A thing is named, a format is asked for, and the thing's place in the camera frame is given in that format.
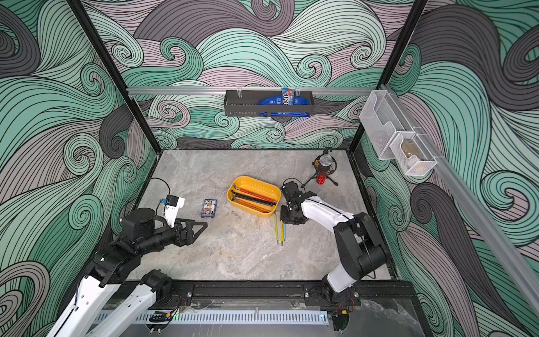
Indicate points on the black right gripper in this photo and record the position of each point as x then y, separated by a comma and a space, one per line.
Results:
288, 213

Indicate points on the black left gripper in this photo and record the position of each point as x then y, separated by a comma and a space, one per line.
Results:
188, 238

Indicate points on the red hex key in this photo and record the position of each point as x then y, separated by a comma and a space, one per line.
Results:
253, 194

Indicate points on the black hex key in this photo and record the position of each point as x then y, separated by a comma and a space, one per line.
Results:
250, 198

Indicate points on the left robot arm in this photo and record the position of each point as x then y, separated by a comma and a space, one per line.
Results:
143, 232

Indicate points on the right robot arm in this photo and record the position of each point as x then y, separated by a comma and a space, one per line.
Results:
361, 248

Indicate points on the blue playing cards box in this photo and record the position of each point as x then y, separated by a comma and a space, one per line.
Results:
209, 208

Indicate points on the yellow plastic storage box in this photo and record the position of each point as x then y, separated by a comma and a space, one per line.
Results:
259, 187

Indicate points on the black tripod microphone stand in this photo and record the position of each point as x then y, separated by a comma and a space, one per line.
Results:
324, 165

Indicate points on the blue snack packet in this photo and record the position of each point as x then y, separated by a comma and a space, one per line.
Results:
288, 104

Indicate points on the small clear bin with contents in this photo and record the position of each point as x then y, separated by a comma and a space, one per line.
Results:
412, 155

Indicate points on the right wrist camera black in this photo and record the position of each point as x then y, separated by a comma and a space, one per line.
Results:
290, 191

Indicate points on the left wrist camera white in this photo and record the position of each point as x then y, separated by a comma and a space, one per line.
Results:
172, 205

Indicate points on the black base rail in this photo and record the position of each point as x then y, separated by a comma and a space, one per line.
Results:
310, 293

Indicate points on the white slotted cable duct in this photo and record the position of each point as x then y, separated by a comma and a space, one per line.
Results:
244, 317

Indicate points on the black wall shelf basket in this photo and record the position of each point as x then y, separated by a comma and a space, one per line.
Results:
246, 103

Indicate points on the clear plastic wall bin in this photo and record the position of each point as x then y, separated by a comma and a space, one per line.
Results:
383, 120

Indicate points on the aluminium back rail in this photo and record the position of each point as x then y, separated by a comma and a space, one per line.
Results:
215, 90

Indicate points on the black frame corner post right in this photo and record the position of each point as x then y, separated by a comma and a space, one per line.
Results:
399, 19

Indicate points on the black frame corner post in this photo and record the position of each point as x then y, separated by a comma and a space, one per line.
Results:
92, 34
399, 19

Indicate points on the black frame corner post left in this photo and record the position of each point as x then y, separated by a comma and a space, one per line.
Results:
92, 34

